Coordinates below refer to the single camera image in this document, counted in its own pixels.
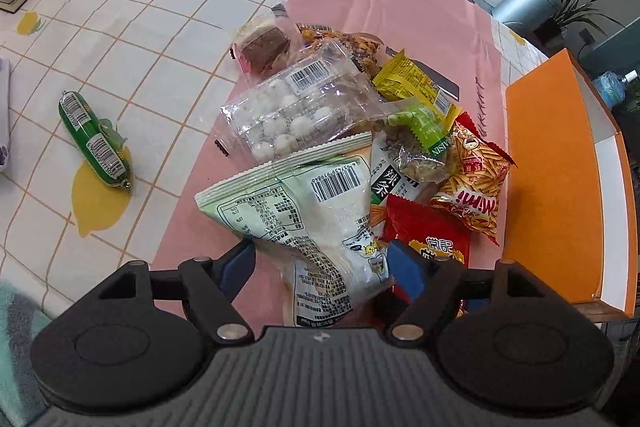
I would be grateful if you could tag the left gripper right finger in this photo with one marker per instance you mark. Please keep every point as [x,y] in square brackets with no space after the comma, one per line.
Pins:
[432,289]

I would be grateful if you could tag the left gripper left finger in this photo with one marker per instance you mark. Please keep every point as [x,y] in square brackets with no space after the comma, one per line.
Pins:
[209,289]

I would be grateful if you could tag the red snack bag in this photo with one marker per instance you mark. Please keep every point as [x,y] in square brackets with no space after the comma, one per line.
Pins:
[433,233]

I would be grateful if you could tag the white pretzel stick box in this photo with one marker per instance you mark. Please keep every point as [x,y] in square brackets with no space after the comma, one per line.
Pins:
[386,180]

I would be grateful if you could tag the Mimi shrimp stick bag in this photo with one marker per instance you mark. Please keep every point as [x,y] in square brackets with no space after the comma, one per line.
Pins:
[472,192]

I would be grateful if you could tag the white green snack bag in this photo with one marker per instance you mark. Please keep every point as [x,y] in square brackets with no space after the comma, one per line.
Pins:
[311,210]

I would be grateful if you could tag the green nut packet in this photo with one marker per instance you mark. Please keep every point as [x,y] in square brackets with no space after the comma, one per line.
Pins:
[419,144]

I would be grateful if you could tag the green sausage stick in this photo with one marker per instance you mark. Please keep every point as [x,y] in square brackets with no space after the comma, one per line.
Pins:
[97,140]

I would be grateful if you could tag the yellow snack packet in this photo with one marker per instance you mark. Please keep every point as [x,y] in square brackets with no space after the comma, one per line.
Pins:
[401,78]

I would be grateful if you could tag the clear pack of white balls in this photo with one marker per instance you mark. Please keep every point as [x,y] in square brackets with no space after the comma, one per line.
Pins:
[320,98]

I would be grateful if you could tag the mixed nut brittle pack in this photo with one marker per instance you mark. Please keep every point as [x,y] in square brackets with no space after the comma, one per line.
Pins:
[365,50]

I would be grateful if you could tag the brown cake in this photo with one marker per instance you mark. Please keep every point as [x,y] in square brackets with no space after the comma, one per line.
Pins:
[266,44]

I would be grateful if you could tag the orange cardboard box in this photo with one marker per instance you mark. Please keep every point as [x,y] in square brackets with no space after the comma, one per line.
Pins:
[570,213]

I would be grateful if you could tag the lemon pattern tablecloth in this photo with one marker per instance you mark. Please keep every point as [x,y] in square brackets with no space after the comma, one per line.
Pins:
[157,69]

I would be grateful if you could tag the blue water jug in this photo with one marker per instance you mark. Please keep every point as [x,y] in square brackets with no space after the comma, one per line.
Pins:
[612,87]

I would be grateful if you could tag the silver trash can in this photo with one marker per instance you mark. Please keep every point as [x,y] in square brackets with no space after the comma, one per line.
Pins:
[525,16]

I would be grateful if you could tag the pink plastic mat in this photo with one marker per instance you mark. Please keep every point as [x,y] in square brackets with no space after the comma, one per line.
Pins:
[265,299]

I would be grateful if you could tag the potted green plant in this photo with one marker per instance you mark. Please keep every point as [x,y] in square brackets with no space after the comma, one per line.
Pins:
[571,12]

